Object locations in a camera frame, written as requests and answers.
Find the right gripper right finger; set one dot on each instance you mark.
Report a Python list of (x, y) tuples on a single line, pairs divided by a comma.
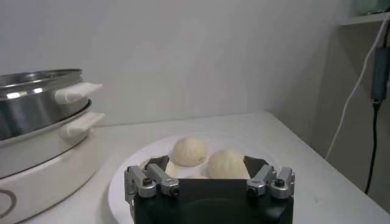
[(262, 179)]

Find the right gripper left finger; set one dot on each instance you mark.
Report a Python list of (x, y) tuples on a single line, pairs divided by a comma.
[(143, 182)]

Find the white steamed baozi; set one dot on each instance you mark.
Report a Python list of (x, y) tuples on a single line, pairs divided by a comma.
[(189, 151), (227, 163)]

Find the stainless steel steamer basket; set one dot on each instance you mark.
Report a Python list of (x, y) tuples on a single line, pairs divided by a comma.
[(30, 112)]

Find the white round plate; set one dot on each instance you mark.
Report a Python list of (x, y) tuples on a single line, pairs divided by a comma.
[(195, 173)]

